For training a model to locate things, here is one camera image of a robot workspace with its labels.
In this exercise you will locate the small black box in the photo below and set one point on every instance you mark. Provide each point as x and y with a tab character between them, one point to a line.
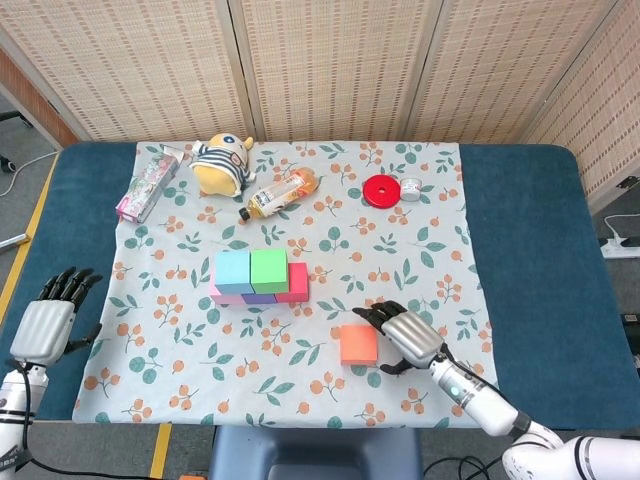
631	318

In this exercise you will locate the light blue foam cube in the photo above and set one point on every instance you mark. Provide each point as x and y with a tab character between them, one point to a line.
232	272

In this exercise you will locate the floral print tablecloth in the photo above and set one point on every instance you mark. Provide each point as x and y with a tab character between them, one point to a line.
300	350

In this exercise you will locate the silver metal bar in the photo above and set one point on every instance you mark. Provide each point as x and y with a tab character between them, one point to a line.
12	242

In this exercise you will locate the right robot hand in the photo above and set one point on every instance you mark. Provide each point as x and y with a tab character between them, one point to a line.
412	337

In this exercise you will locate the yellow floor tape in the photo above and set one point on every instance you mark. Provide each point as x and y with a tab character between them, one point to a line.
161	450
30	230

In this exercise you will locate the white power strip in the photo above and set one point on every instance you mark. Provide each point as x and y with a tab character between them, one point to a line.
622	247

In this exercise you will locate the small orange object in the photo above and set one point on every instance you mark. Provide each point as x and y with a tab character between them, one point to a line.
192	477

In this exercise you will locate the floral tissue pack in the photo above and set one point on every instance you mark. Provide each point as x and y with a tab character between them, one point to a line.
147	187

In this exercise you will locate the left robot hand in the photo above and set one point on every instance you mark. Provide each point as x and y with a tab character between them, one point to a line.
42	330

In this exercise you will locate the red disc with hole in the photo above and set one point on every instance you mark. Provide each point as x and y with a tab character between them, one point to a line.
375	192

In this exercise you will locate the orange foam cube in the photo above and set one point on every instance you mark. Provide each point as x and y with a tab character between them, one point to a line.
357	345

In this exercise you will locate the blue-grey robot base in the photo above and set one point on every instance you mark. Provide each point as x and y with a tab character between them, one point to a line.
310	452

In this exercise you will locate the purple foam cube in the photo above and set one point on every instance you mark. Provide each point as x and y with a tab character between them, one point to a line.
260	299

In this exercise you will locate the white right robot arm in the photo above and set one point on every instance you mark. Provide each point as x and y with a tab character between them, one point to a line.
485	405

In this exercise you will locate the orange drink plastic bottle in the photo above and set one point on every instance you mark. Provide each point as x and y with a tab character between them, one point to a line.
280	194

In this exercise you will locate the yellow plush toy striped shirt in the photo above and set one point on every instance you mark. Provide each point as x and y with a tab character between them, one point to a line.
220	170

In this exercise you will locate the teal felt table cover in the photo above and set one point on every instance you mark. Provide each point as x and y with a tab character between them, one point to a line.
75	225

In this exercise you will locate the pink foam cube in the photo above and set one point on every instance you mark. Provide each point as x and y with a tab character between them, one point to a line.
225	300

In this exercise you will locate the green foam cube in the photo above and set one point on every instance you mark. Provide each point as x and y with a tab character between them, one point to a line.
269	270

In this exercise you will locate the bamboo folding screen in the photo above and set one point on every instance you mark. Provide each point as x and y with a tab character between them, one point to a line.
325	65

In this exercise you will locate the crimson foam cube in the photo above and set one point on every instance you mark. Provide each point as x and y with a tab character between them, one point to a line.
297	285

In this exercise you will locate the small white jar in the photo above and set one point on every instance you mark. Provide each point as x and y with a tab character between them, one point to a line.
411	189

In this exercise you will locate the black office chair base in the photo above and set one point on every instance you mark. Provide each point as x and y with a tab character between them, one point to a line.
15	117

